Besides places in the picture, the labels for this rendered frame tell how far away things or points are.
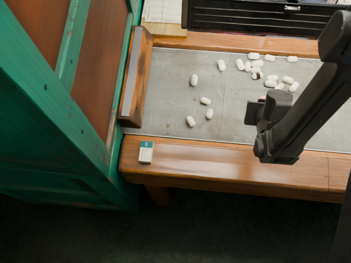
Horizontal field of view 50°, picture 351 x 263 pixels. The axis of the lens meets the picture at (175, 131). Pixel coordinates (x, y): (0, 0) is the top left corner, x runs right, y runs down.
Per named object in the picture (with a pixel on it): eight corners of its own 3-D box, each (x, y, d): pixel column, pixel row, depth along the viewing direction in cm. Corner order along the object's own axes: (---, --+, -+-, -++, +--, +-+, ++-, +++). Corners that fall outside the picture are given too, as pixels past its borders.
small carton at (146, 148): (151, 163, 107) (150, 162, 105) (139, 162, 107) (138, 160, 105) (153, 143, 109) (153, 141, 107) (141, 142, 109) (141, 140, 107)
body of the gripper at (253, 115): (247, 98, 94) (249, 112, 88) (288, 102, 94) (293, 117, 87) (243, 121, 98) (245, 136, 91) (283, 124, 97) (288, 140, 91)
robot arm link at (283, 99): (255, 160, 80) (295, 163, 81) (267, 113, 74) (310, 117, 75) (246, 130, 90) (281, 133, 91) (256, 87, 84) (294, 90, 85)
